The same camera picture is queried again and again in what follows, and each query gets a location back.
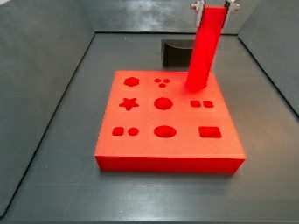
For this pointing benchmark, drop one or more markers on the red arch peg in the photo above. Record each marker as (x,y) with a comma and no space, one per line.
(204,46)

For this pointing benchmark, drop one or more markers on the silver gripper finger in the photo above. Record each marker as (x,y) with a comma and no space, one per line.
(197,7)
(232,7)

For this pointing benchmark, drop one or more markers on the black curved holder block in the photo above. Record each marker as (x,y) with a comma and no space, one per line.
(176,52)

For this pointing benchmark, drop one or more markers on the red shape sorter board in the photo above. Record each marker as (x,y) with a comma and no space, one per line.
(163,129)

